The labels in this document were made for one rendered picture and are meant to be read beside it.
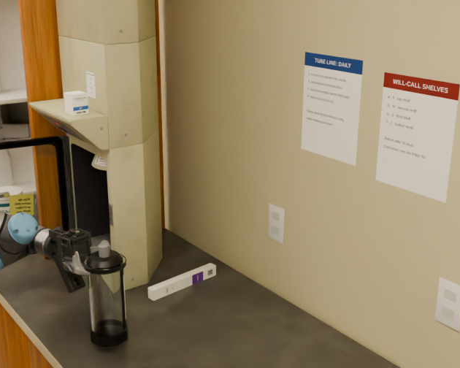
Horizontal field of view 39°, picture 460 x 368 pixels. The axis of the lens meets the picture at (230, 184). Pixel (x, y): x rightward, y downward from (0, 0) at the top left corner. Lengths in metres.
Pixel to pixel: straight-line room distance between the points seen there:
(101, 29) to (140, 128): 0.31
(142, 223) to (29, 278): 0.44
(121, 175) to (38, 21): 0.57
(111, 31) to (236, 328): 0.91
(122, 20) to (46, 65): 0.41
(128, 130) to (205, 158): 0.43
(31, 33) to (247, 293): 1.06
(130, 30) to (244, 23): 0.36
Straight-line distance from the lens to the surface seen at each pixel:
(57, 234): 1.79
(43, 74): 2.19
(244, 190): 2.11
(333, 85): 1.74
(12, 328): 2.26
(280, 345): 1.81
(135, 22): 1.89
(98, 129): 1.88
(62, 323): 1.95
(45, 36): 2.18
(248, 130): 2.04
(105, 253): 1.67
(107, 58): 1.86
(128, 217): 2.00
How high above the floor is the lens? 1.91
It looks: 19 degrees down
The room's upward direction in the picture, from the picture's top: straight up
